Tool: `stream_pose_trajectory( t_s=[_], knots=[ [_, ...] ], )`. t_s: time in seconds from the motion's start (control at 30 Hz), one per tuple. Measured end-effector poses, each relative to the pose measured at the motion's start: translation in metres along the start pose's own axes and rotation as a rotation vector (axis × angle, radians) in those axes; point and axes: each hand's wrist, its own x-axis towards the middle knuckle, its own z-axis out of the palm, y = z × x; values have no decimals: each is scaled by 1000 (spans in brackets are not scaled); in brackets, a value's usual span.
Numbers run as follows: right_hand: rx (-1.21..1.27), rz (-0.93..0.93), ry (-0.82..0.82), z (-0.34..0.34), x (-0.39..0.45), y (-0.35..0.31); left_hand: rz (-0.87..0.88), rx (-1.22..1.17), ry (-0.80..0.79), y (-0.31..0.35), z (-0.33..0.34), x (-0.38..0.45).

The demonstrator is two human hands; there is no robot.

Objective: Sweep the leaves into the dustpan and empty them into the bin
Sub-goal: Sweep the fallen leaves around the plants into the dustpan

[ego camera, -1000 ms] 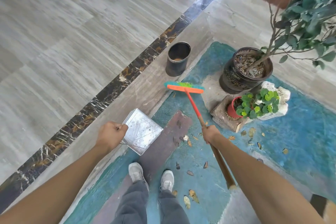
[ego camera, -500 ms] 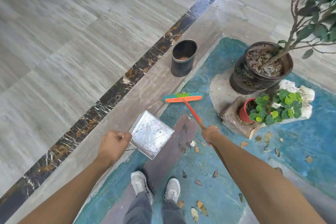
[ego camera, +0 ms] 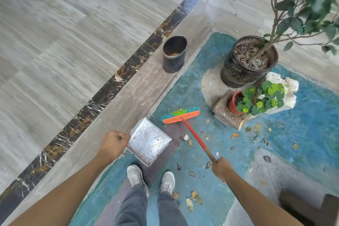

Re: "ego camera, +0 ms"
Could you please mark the person's right forearm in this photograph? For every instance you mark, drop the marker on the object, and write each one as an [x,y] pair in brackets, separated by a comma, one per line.
[254,202]

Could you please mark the person's right white shoe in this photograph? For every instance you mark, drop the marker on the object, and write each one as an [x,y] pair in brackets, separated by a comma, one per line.
[167,182]

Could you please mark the black waste bin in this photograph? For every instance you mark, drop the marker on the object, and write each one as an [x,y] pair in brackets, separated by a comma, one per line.
[173,64]

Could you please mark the person's leg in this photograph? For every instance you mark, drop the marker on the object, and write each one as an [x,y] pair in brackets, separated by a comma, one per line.
[132,210]
[170,212]

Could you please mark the person's left hand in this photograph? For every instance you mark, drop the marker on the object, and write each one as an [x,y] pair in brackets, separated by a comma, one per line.
[112,146]

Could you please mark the person's white shoe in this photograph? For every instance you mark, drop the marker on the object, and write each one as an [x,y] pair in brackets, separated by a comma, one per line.
[136,178]
[167,182]

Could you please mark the pale round stone slab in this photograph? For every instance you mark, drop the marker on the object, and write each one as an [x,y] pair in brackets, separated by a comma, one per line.
[212,90]

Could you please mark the person's right leg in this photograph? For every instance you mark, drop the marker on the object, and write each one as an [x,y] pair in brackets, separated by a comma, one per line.
[170,212]

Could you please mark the person's left leg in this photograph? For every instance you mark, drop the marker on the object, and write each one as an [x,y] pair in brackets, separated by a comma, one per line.
[132,210]

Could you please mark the dark glazed plant pot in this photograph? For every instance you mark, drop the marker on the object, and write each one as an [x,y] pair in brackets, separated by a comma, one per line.
[238,72]

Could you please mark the person's left white shoe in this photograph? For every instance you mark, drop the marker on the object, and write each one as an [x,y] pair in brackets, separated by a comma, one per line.
[136,178]

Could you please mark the small red flower pot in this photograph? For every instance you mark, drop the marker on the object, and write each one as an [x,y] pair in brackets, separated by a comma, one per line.
[232,104]

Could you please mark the dark burnt wooden stool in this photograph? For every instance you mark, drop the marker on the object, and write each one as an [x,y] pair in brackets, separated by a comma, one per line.
[299,207]

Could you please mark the white carved stone block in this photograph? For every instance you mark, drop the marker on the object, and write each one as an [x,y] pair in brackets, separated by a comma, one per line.
[291,93]

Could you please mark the person's right hand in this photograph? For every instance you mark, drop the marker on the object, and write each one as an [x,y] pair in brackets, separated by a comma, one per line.
[221,169]

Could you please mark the green leafy potted tree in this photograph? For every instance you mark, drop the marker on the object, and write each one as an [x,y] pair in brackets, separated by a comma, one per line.
[296,24]

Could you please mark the person's left forearm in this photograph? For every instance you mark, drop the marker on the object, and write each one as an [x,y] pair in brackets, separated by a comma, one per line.
[66,196]

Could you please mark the small plant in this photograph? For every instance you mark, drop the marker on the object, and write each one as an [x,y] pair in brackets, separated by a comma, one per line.
[271,91]

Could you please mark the brown stone block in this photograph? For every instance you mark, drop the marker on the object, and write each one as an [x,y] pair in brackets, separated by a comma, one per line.
[222,117]

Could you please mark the square metal dustpan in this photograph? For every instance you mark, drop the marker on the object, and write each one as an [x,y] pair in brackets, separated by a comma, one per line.
[148,141]

